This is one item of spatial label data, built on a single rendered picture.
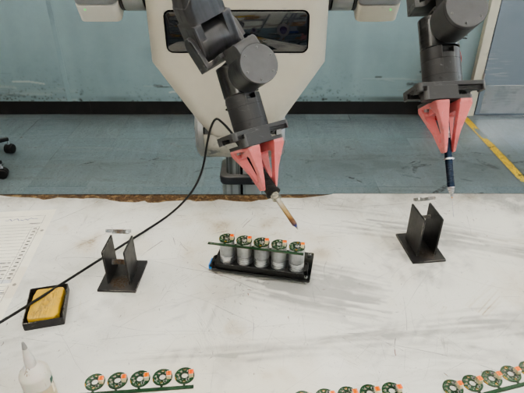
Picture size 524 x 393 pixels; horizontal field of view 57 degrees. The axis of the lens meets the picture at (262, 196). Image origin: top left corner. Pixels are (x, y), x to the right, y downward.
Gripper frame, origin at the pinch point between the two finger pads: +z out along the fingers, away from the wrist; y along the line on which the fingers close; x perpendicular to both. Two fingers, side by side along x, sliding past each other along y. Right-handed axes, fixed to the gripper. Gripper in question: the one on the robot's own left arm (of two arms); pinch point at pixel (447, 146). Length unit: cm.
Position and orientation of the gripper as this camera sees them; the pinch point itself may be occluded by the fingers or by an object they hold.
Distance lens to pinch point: 77.6
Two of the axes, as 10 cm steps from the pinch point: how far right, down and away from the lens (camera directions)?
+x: -0.8, 0.5, 10.0
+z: 0.7, 10.0, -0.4
